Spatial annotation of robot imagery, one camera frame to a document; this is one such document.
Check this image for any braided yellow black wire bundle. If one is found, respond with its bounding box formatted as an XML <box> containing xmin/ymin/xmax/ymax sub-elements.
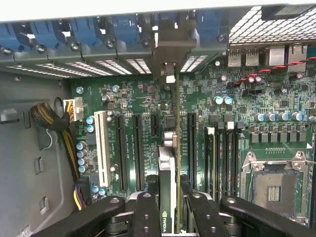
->
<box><xmin>29</xmin><ymin>101</ymin><xmax>87</xmax><ymax>211</ymax></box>

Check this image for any silver ethernet port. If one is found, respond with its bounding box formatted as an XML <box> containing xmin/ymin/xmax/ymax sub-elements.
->
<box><xmin>287</xmin><ymin>43</ymin><xmax>309</xmax><ymax>73</ymax></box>

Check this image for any long black expansion slot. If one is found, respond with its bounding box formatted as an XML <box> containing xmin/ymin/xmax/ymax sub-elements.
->
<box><xmin>116</xmin><ymin>113</ymin><xmax>129</xmax><ymax>192</ymax></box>
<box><xmin>132</xmin><ymin>114</ymin><xmax>145</xmax><ymax>192</ymax></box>
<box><xmin>187</xmin><ymin>112</ymin><xmax>198</xmax><ymax>190</ymax></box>

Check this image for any silver rectangular port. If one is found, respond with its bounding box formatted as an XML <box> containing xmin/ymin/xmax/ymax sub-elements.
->
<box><xmin>268</xmin><ymin>46</ymin><xmax>287</xmax><ymax>67</ymax></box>

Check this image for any white power connector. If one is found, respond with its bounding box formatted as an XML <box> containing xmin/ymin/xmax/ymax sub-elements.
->
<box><xmin>63</xmin><ymin>98</ymin><xmax>84</xmax><ymax>122</ymax></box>

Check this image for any black RAM slot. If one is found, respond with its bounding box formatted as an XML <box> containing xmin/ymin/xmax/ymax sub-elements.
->
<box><xmin>217</xmin><ymin>122</ymin><xmax>226</xmax><ymax>198</ymax></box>
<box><xmin>226</xmin><ymin>120</ymin><xmax>234</xmax><ymax>198</ymax></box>
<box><xmin>233</xmin><ymin>122</ymin><xmax>240</xmax><ymax>198</ymax></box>

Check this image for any CPU socket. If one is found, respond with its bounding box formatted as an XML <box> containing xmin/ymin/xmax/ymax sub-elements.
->
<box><xmin>240</xmin><ymin>150</ymin><xmax>311</xmax><ymax>225</ymax></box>

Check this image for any red black twisted wire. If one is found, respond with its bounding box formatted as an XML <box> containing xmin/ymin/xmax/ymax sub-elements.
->
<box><xmin>232</xmin><ymin>56</ymin><xmax>316</xmax><ymax>86</ymax></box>

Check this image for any silver USB port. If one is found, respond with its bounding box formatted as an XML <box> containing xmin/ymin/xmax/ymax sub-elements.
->
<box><xmin>245</xmin><ymin>47</ymin><xmax>260</xmax><ymax>67</ymax></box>
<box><xmin>227</xmin><ymin>48</ymin><xmax>242</xmax><ymax>68</ymax></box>

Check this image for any short black expansion slot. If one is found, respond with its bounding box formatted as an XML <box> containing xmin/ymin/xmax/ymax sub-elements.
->
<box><xmin>150</xmin><ymin>114</ymin><xmax>160</xmax><ymax>138</ymax></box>

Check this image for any blue slot clip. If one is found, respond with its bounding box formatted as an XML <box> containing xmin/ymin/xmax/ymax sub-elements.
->
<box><xmin>197</xmin><ymin>10</ymin><xmax>224</xmax><ymax>41</ymax></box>
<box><xmin>70</xmin><ymin>17</ymin><xmax>103</xmax><ymax>47</ymax></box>
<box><xmin>29</xmin><ymin>21</ymin><xmax>61</xmax><ymax>49</ymax></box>
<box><xmin>112</xmin><ymin>15</ymin><xmax>141</xmax><ymax>45</ymax></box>
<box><xmin>0</xmin><ymin>23</ymin><xmax>22</xmax><ymax>51</ymax></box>

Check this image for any white expansion slot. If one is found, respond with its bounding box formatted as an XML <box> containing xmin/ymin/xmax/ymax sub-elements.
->
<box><xmin>94</xmin><ymin>110</ymin><xmax>112</xmax><ymax>188</ymax></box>

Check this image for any green motherboard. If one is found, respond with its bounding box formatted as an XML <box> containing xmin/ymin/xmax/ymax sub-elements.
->
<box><xmin>70</xmin><ymin>44</ymin><xmax>316</xmax><ymax>230</ymax></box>

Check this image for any open black PC case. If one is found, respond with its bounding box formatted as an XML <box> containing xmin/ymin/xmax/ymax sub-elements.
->
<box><xmin>0</xmin><ymin>0</ymin><xmax>316</xmax><ymax>237</ymax></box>

